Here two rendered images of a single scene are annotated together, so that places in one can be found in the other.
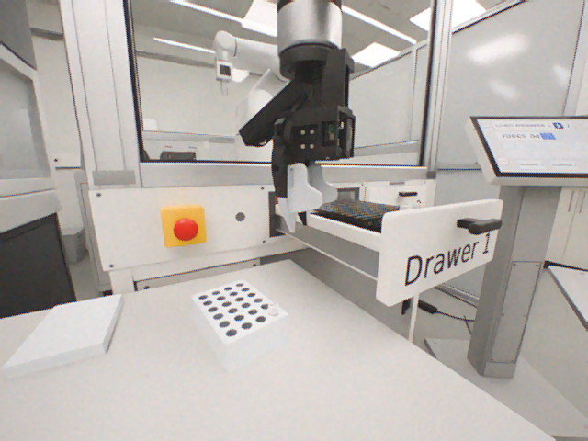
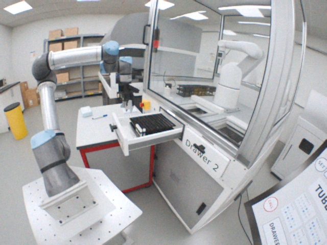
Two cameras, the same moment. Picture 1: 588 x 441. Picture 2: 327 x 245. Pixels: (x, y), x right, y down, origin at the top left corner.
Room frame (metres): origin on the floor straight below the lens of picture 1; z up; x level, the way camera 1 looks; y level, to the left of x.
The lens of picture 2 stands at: (0.51, -0.82, 1.26)
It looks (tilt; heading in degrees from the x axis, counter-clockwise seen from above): 28 degrees down; 86
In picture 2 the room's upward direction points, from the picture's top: 7 degrees clockwise
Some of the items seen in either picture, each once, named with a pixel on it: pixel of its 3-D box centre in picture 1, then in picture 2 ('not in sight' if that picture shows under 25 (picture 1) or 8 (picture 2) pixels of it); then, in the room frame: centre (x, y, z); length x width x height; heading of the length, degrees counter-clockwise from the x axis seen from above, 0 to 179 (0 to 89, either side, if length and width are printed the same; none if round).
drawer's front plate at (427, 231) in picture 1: (450, 242); (118, 131); (0.31, -0.23, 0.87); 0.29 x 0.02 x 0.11; 120
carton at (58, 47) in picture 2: not in sight; (56, 48); (-2.67, 2.55, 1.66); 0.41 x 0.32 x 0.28; 30
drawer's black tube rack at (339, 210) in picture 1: (353, 220); (151, 126); (0.49, -0.13, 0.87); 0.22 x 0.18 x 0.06; 30
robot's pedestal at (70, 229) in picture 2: not in sight; (97, 228); (0.19, -0.62, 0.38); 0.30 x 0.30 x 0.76; 50
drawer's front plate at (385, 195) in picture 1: (397, 202); (203, 151); (0.75, -0.35, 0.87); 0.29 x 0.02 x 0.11; 120
